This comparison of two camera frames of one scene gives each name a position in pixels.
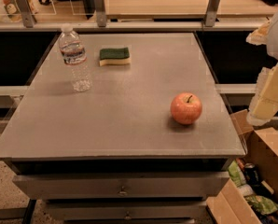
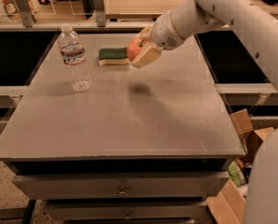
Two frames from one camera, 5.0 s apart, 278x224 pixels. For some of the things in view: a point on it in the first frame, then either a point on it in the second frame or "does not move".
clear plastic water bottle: (74, 54) does not move
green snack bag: (236, 175) does not move
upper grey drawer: (168, 186) does not move
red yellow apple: (186, 107) → (134, 48)
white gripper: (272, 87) → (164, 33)
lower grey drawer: (126, 212) does not move
